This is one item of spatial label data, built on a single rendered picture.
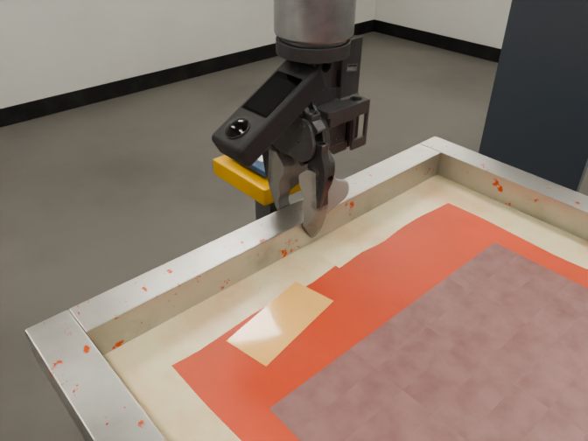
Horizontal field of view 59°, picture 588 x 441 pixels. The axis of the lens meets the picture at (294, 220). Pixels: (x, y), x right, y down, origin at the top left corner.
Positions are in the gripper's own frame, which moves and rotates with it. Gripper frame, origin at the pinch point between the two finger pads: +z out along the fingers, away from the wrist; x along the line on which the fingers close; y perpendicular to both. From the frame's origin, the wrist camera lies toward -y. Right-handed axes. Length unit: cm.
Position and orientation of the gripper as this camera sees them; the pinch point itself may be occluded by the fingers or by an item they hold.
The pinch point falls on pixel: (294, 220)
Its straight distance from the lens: 59.5
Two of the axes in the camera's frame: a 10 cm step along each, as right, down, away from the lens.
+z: -0.1, 8.3, 5.6
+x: -6.6, -4.3, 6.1
